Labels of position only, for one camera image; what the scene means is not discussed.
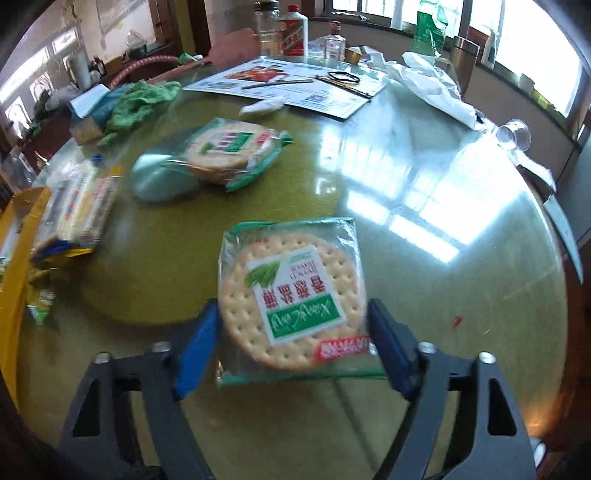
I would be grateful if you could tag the stainless steel thermos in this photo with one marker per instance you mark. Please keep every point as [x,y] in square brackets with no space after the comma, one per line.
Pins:
[464,60]

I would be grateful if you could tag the small golden bowl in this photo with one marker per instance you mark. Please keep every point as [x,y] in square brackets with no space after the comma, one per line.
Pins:
[356,54]

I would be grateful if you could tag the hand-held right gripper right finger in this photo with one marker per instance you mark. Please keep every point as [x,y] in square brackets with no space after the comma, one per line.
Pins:
[388,350]

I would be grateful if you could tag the large window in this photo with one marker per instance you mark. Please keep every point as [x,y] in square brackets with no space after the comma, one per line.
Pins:
[521,32]

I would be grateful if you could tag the clear plastic bag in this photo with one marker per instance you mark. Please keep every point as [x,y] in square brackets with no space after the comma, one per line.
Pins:
[136,44]

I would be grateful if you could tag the crumpled white tissue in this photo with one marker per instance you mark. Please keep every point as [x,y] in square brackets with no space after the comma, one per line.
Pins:
[261,107]

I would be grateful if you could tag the green cloth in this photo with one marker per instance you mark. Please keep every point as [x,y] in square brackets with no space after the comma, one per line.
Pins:
[138,104]

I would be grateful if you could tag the white bottle with red label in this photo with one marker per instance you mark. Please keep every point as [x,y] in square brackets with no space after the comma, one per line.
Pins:
[293,34]

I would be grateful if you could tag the overturned clear glass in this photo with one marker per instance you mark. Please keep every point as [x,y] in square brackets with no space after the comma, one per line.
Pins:
[512,134]

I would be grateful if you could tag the clear jar with black lid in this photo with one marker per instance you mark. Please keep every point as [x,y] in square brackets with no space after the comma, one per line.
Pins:
[268,32]

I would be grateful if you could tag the pink and blue hula hoop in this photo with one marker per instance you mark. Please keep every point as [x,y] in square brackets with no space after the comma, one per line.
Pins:
[147,61]

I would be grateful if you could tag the teal cardboard box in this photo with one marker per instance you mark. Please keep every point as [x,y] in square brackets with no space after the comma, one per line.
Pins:
[87,110]

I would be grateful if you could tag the small yellow green snack packet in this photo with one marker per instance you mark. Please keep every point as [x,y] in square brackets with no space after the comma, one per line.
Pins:
[41,300]

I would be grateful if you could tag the blue and yellow cracker packet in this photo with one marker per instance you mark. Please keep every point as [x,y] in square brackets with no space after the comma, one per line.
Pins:
[78,207]

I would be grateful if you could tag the small clear bottle red cap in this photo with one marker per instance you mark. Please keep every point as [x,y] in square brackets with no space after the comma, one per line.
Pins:
[334,46]

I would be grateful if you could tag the green plastic bottle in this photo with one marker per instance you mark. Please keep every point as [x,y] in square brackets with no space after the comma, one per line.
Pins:
[431,27]

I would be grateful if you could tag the yellow rimmed white tray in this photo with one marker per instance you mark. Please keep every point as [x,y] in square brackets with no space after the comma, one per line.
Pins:
[11,295]

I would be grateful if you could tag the pair of wooden chopsticks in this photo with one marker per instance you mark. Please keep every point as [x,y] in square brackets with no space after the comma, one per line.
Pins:
[344,86]

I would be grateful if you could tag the white plastic bag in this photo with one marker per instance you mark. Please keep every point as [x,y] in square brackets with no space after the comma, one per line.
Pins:
[429,87]

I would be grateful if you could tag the white paper towel roll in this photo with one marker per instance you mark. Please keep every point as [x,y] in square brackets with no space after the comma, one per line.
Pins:
[80,69]

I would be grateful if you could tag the round glass-topped table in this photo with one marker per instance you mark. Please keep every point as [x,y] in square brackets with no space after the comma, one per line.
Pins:
[415,258]

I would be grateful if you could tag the green round cracker packet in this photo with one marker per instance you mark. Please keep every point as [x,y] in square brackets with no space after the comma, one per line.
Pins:
[286,295]
[226,150]

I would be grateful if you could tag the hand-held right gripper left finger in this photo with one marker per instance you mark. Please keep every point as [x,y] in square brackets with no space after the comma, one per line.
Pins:
[196,350]

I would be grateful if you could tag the printed paper poster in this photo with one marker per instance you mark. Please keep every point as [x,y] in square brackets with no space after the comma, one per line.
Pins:
[300,97]

